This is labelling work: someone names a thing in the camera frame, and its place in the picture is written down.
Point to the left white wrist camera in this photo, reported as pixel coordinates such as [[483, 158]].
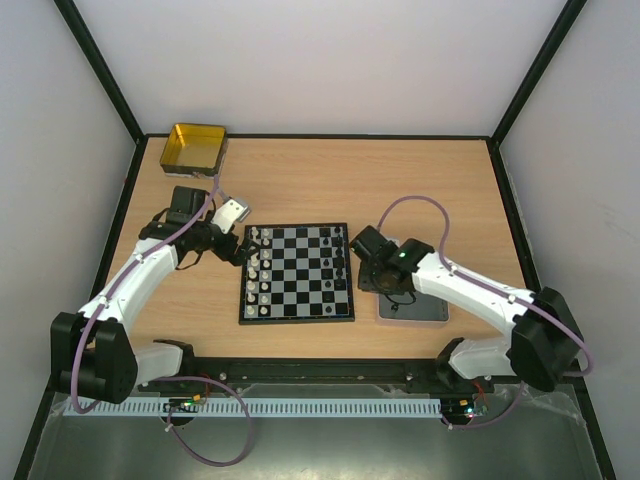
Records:
[[232, 211]]

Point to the black frame post right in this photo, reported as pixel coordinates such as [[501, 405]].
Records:
[[552, 43]]

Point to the black and grey chessboard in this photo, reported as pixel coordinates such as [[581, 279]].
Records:
[[295, 275]]

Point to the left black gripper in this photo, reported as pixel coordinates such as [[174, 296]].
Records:
[[241, 254]]

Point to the black frame post left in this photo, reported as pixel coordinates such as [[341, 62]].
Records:
[[91, 51]]

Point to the pink tray of black pieces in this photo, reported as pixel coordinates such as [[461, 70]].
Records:
[[412, 310]]

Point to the yellow metal tin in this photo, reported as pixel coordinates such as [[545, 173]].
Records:
[[194, 150]]

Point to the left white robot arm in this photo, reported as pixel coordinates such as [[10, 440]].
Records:
[[92, 358]]

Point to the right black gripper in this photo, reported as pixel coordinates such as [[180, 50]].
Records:
[[368, 282]]

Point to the black frame post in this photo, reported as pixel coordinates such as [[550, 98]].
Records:
[[91, 51], [552, 43]]

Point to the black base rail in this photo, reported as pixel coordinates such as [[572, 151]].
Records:
[[419, 376]]

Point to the white slotted cable duct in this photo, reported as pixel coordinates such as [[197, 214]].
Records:
[[272, 408]]

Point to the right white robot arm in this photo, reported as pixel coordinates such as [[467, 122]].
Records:
[[538, 336]]

